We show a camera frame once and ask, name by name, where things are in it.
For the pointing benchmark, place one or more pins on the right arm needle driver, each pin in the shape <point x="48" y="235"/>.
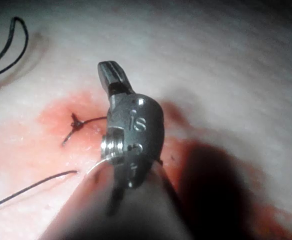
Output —
<point x="141" y="125"/>

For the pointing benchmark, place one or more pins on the right arm needle driver jaw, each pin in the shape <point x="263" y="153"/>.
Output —
<point x="105" y="75"/>
<point x="121" y="78"/>

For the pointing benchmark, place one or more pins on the dark right arm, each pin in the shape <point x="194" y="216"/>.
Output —
<point x="146" y="217"/>

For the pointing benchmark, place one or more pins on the black stitching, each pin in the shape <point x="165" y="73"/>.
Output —
<point x="74" y="124"/>

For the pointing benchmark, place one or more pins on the tissue pad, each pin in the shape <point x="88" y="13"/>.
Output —
<point x="211" y="62"/>

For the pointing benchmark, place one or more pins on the black thread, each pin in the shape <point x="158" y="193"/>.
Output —
<point x="26" y="186"/>

